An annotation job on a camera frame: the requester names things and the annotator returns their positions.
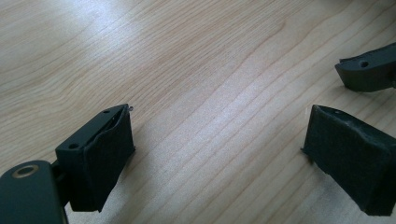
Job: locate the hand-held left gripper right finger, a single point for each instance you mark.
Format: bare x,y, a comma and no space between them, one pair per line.
351,158

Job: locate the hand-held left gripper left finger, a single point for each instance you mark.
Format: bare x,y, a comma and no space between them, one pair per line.
96,168

